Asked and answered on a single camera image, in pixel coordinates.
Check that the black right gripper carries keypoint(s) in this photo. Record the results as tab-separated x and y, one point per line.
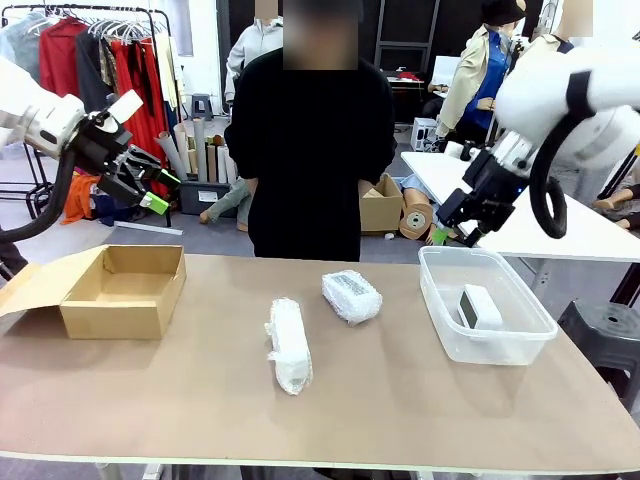
490	185

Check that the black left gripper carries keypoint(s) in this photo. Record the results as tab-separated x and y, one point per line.
102	145

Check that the white unwrapped digital clock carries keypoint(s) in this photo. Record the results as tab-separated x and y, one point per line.
482	310

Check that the short bubble-wrapped clock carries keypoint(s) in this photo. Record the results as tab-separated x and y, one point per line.
350	297

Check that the long bubble-wrapped white clock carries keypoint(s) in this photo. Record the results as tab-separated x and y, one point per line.
290	345

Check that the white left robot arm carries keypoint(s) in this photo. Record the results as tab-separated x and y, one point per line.
30	115

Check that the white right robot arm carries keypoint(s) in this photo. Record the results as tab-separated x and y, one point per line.
540	95

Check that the leaning grey paper roll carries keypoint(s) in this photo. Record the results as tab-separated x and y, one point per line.
170	152

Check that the aluminium bar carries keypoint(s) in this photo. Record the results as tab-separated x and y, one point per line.
150	227

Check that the beige paper roll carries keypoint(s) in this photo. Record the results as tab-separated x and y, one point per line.
181	145

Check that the grey storage bin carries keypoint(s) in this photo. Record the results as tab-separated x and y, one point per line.
200	197

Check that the tall grey paper roll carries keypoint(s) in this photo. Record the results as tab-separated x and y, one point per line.
200	150

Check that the thin brown paper roll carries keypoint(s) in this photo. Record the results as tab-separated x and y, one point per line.
211	165

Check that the long red pleated dress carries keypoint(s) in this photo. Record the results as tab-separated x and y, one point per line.
150	115

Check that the white paper roll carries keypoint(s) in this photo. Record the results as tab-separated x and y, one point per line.
221	165

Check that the lying mannequin green clothes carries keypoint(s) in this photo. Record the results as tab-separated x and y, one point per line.
227	200

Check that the orange garment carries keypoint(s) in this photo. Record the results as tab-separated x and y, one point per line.
80	197

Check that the small background cardboard box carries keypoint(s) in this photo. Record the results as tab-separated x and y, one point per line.
380	215

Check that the small grey stool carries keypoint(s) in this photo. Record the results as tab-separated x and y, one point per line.
201	97

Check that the white computer case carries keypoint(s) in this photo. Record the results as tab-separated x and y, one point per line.
425	132

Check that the white background table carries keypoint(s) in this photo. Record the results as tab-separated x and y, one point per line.
575	235

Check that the clear plastic container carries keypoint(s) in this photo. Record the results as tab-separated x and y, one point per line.
495	350

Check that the black hanging garment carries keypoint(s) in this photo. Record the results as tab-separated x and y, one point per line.
90	75

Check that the open brown cardboard box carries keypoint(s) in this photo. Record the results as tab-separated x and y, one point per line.
115	315

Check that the red hanging jacket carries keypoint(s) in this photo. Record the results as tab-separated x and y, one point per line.
62	60

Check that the person in black sweater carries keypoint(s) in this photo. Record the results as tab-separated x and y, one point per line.
310	160

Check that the mannequin beige jacket blue shirt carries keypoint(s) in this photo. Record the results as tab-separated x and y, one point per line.
465	75

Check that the mannequin in grey hoodie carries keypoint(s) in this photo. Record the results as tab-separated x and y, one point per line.
250	45

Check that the lying mannequin bare legs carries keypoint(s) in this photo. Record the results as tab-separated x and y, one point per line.
625	200

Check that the black plastic stool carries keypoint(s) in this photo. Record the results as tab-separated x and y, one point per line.
600	330

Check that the grey hanging garment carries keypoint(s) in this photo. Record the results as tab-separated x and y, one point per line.
25	45

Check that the black clothes rack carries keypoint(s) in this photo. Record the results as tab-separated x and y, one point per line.
75	7

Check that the mannequin beige vest navy shirt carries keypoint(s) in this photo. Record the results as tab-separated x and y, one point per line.
555	42

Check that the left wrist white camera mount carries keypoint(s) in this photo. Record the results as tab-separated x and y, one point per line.
125	105

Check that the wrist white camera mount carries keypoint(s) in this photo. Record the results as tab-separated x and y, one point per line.
125	105
512	150

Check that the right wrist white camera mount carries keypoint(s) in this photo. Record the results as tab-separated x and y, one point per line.
512	150

